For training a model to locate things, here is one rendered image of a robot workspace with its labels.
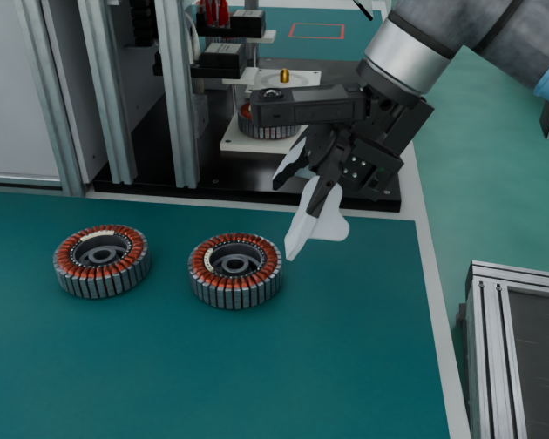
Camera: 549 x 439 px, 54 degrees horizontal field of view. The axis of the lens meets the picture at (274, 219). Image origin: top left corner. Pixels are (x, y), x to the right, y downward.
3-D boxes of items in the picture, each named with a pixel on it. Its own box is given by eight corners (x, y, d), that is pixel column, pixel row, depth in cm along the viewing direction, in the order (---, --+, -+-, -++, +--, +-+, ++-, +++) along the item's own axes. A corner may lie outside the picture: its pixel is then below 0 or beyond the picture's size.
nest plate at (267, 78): (321, 76, 121) (321, 70, 121) (316, 101, 109) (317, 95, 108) (255, 73, 123) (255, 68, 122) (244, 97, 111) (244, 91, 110)
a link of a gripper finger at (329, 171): (325, 219, 52) (355, 137, 53) (312, 213, 52) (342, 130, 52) (305, 218, 57) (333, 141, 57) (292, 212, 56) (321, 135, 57)
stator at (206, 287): (276, 250, 71) (276, 226, 69) (287, 308, 62) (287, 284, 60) (191, 255, 70) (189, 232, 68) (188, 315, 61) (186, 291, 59)
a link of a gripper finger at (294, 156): (305, 204, 69) (346, 178, 61) (265, 186, 67) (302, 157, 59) (308, 183, 70) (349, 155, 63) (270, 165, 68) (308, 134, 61)
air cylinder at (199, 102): (209, 122, 100) (207, 93, 97) (199, 139, 94) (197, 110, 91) (183, 120, 101) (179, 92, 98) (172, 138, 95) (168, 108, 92)
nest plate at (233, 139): (314, 119, 102) (314, 112, 101) (308, 155, 89) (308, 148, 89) (236, 115, 103) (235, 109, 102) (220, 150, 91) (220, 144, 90)
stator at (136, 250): (159, 286, 65) (155, 262, 63) (63, 311, 61) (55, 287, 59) (141, 236, 73) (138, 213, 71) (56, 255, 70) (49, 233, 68)
